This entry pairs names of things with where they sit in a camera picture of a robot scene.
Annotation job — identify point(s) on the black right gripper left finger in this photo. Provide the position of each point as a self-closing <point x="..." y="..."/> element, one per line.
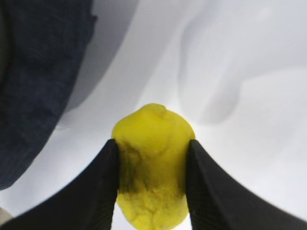
<point x="86" y="203"/>

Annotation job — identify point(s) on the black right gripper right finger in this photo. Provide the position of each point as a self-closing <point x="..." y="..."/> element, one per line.
<point x="216" y="201"/>

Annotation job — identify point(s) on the navy blue lunch bag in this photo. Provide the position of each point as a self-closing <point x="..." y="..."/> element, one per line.
<point x="48" y="40"/>

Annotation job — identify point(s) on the yellow lemon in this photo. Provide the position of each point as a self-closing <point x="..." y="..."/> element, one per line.
<point x="153" y="144"/>

